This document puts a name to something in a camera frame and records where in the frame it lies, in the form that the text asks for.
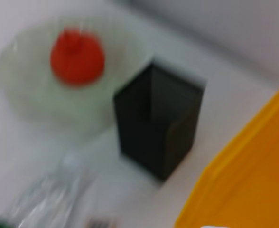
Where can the red-orange knitted orange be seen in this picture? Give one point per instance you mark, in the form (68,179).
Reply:
(77,57)

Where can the beige eraser with barcode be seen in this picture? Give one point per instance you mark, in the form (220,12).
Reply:
(101,224)

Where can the clear green-label water bottle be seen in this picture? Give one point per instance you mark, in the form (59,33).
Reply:
(47,194)

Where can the white paper ball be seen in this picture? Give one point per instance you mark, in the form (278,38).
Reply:
(213,226)

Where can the black mesh pen holder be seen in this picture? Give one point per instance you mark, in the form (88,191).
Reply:
(158,123)

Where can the pale green glass fruit plate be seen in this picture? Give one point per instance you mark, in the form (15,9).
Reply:
(30,99)

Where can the yellow plastic bin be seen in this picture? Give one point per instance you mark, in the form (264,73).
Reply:
(248,178)

